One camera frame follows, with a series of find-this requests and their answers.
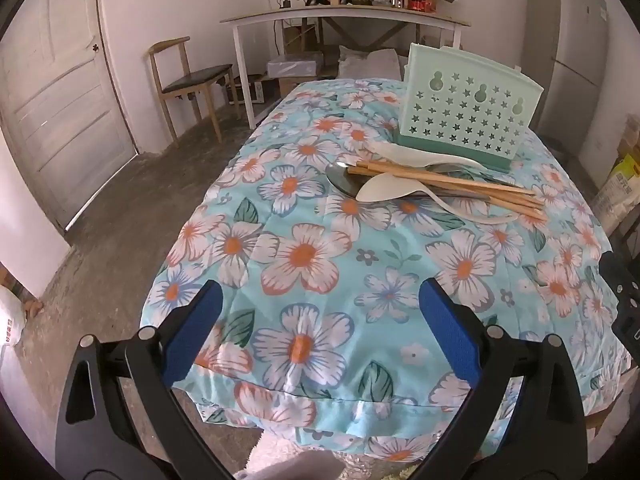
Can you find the mint green utensil holder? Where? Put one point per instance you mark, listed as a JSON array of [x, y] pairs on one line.
[[465, 110]]

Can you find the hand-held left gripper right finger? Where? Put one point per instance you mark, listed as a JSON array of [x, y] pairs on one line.
[[445, 330]]

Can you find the grey cabinet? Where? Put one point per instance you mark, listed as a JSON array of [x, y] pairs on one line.
[[565, 50]]

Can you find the yellow printed rice bag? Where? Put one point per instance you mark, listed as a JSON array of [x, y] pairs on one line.
[[617, 190]]

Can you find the cardboard box with white label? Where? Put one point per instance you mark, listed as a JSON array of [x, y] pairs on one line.
[[255, 91]]

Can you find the wooden chair with dark seat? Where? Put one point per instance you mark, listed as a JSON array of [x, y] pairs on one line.
[[195, 77]]

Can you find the metal spoon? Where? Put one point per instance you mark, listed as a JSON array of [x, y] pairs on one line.
[[345, 179]]

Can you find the open cardboard box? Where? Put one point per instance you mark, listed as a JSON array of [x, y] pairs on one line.
[[631, 137]]

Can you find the floral light blue blanket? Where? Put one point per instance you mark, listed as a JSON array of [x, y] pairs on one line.
[[300, 220]]

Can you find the white panel door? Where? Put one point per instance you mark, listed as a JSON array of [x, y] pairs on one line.
[[55, 110]]

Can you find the white rice spoon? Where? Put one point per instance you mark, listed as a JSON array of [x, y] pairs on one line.
[[380, 191], [400, 152]]

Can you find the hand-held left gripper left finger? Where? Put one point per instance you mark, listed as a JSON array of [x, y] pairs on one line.
[[192, 330]]

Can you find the white table with wooden top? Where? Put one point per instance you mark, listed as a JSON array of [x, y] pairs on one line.
[[320, 13]]

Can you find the plastic wrapped white box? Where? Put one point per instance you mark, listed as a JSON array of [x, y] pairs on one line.
[[295, 66]]

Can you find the grey cloth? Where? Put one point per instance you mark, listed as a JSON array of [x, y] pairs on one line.
[[295, 462]]

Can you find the white printed sack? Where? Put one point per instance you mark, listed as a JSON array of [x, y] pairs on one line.
[[12, 325]]

